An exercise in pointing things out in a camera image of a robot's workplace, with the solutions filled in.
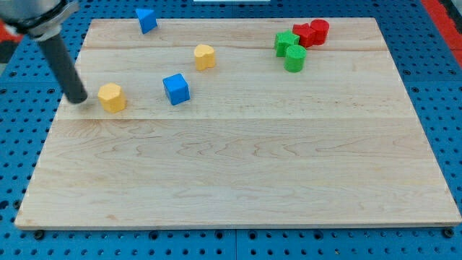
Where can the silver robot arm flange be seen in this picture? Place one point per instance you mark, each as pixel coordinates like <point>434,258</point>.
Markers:
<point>40,19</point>

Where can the blue cube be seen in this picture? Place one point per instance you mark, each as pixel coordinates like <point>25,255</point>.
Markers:
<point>176,89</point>

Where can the yellow hexagon block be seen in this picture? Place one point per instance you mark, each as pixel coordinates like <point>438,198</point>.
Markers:
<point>112,97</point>

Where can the wooden board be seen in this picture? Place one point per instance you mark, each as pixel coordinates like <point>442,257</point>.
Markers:
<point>336,145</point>

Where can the yellow heart block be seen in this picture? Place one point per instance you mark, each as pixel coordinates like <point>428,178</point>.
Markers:
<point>204,57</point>

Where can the green cylinder block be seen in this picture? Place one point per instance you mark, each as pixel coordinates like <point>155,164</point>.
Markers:
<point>295,58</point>

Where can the green star block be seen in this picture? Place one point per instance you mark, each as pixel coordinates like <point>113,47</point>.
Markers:
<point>283,40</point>

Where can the red star block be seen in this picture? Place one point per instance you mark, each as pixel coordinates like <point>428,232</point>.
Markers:
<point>306,34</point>

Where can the red cylinder block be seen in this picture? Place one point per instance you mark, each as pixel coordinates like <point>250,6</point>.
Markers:
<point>321,28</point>

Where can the blue triangle block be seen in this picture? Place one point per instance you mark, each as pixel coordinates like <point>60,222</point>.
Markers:
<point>147,19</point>

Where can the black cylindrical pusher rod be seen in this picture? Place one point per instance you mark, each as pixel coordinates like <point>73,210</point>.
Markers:
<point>62,66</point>

